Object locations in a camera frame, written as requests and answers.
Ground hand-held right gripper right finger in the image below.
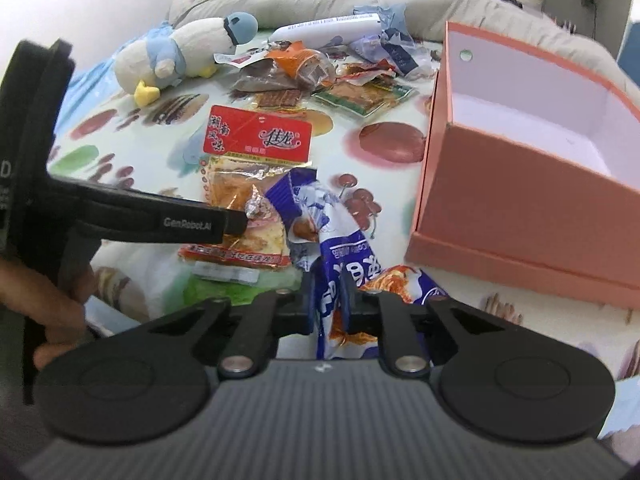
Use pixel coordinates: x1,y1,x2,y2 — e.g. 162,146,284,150
342,280,508,377

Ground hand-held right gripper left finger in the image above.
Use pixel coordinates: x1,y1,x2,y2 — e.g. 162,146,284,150
140,262,317,377

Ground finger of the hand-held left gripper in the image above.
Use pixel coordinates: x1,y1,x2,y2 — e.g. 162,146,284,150
222,208,249,236

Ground blue white snack packet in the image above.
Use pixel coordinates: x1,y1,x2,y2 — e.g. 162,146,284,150
265,167,451,361

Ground large red yellow snack packet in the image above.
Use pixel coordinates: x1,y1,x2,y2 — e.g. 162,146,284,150
179,105,315,283

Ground dark brown snack packet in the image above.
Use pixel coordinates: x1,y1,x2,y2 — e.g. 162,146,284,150
230,62,301,93

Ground pink cardboard box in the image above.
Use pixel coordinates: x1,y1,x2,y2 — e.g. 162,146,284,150
404,21,640,308

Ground orange snack packet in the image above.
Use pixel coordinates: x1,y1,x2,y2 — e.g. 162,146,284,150
270,42,336,86

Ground green label snack packet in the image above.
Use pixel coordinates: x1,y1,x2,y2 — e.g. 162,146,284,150
312,77,418,119

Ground person's left hand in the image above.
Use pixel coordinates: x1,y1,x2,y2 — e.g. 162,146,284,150
0,260,98,371

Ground brown striped snack packet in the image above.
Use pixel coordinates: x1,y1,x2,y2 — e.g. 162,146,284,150
257,87,304,110

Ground fruit print bed sheet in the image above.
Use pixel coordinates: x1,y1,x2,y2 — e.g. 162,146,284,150
45,35,640,361

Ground white red sachet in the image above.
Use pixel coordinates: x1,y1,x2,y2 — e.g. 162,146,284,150
214,50,271,69

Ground plush penguin toy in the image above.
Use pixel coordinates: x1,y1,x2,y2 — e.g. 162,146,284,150
114,12,259,107

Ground flat red clear snack packet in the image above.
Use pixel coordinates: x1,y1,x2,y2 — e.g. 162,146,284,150
340,60,396,83

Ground white spray bottle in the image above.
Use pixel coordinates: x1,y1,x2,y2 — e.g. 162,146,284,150
267,11,383,46

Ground crumpled blue plastic bag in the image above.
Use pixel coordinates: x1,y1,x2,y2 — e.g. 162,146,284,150
347,2,442,81

